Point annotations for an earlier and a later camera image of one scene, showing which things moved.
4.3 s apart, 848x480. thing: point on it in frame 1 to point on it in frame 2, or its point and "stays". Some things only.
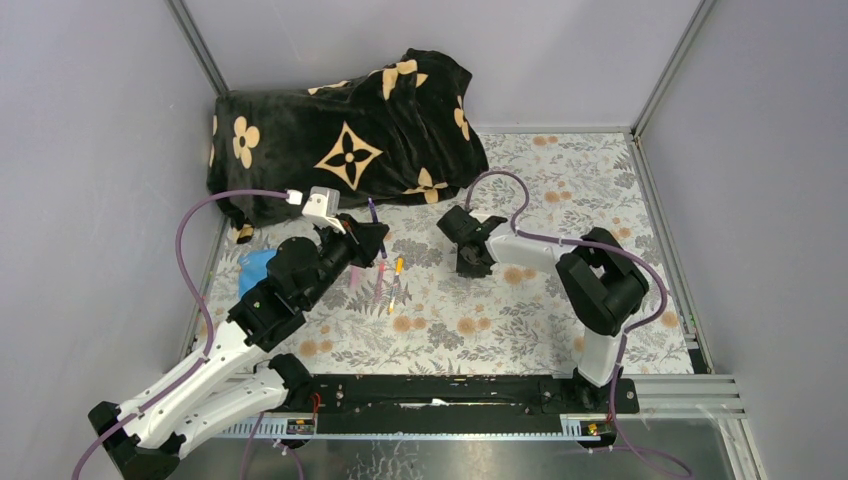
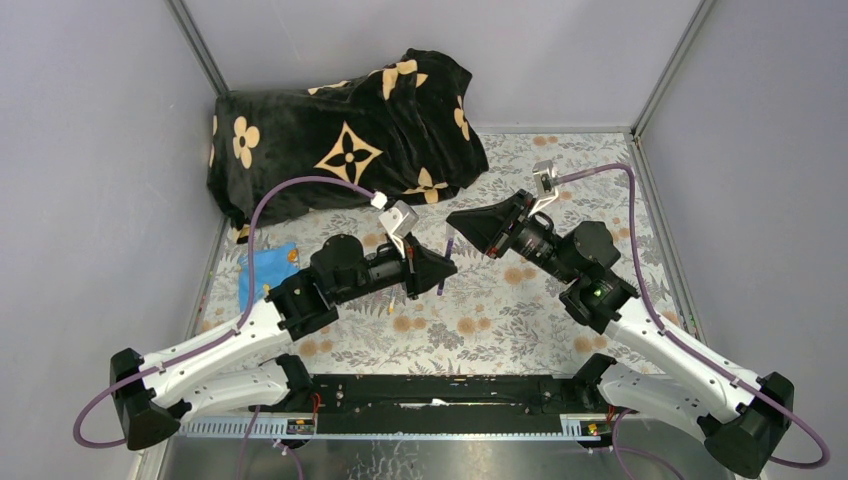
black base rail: x=508 y=396 stays
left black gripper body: x=335 y=257 to x=382 y=270
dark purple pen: x=375 y=220 to x=447 y=256
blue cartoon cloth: x=253 y=268 stays
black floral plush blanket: x=401 y=135 stays
